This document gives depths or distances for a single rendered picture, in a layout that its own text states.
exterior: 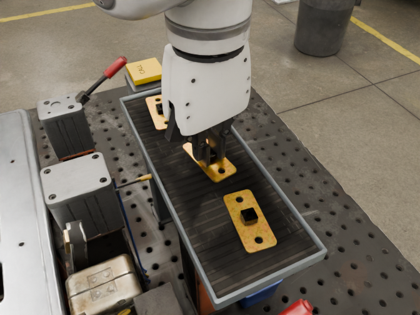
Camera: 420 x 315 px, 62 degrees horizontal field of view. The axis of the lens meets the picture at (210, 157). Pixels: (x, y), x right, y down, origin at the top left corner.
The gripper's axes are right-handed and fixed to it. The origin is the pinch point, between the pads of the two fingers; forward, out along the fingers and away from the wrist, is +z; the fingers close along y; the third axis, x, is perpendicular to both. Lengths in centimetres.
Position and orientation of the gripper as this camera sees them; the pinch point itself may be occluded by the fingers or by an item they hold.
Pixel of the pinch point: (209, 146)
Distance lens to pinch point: 47.2
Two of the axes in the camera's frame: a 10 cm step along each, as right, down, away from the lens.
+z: 0.0, 6.9, 7.3
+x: 5.8, 5.9, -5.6
